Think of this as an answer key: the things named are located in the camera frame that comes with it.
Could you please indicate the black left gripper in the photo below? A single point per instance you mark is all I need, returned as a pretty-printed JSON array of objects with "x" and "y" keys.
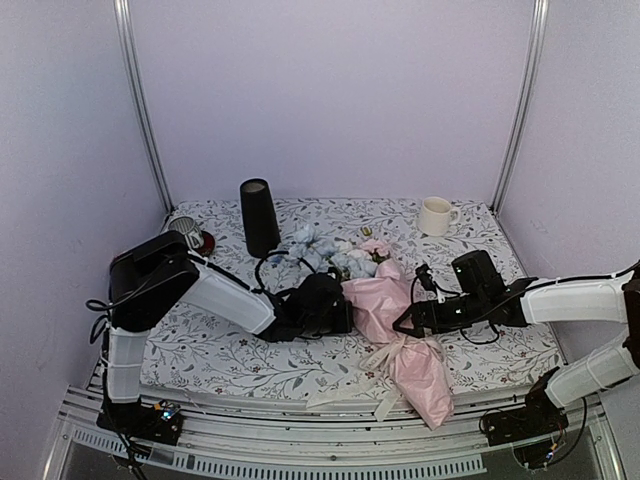
[{"x": 345, "y": 325}]

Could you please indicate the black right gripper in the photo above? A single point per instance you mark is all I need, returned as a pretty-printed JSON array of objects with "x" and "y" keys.
[{"x": 418, "y": 310}]

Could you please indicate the pink flower bouquet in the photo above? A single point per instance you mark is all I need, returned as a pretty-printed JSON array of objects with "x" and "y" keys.
[{"x": 375, "y": 284}]

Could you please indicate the cream printed ribbon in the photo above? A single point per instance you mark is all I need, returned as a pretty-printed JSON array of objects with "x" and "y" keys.
[{"x": 417, "y": 369}]

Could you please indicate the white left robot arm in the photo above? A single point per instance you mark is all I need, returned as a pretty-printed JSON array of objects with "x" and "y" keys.
[{"x": 147, "y": 281}]

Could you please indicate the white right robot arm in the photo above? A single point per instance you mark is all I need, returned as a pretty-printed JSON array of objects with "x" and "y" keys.
[{"x": 528, "y": 301}]

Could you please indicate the black tapered vase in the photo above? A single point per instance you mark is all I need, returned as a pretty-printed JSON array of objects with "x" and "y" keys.
[{"x": 259, "y": 217}]

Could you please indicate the cream ceramic mug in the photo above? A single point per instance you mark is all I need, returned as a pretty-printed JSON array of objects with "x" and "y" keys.
[{"x": 436, "y": 216}]

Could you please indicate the red lacquer saucer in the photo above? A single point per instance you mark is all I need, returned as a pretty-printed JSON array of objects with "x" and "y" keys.
[{"x": 208, "y": 244}]

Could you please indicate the floral patterned tablecloth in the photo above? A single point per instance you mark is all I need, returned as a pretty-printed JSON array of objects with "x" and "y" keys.
[{"x": 193, "y": 350}]

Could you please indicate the striped grey teacup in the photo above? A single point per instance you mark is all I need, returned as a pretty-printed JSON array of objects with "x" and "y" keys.
[{"x": 189, "y": 229}]

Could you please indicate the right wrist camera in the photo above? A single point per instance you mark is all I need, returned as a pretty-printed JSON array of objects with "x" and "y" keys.
[{"x": 424, "y": 276}]

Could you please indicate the aluminium front rail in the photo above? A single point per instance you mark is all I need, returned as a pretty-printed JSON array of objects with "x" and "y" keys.
[{"x": 227, "y": 437}]

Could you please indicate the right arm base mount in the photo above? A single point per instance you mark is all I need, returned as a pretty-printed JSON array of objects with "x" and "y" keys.
[{"x": 538, "y": 416}]

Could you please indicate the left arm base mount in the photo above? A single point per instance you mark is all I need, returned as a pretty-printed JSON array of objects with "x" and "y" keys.
[{"x": 160, "y": 423}]

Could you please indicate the right aluminium frame post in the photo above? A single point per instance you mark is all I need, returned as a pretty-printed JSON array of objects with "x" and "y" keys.
[{"x": 532, "y": 61}]

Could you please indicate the aluminium frame post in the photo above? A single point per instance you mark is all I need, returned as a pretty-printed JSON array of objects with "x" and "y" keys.
[
  {"x": 124, "y": 26},
  {"x": 532, "y": 61}
]

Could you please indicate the left aluminium frame post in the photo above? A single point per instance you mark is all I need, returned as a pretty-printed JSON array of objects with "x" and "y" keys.
[{"x": 124, "y": 26}]

